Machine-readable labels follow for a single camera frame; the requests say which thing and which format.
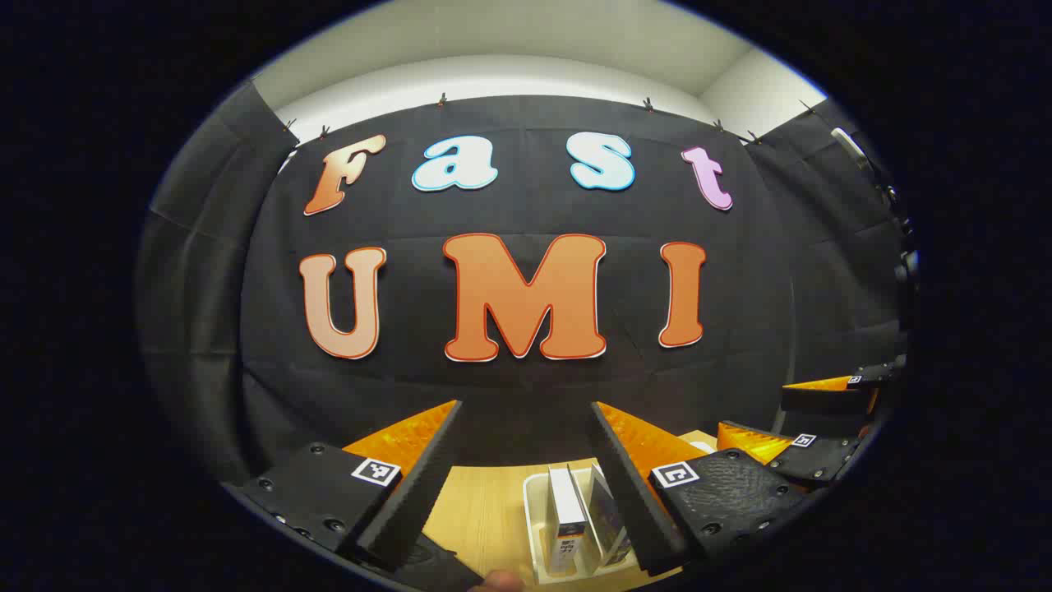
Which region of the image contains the blue book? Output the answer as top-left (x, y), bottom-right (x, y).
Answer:
top-left (588, 463), bottom-right (634, 568)

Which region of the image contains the black backdrop cloth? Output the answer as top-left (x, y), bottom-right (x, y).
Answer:
top-left (136, 78), bottom-right (913, 494)

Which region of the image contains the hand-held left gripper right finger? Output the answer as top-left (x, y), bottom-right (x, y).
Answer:
top-left (588, 401), bottom-right (810, 577)

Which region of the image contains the white book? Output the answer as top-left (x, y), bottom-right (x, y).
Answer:
top-left (548, 467), bottom-right (589, 575)

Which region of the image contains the white bookshelf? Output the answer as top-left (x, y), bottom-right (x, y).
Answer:
top-left (523, 440), bottom-right (716, 586)

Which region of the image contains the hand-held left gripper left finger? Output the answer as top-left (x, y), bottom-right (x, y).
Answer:
top-left (238, 400), bottom-right (464, 574)

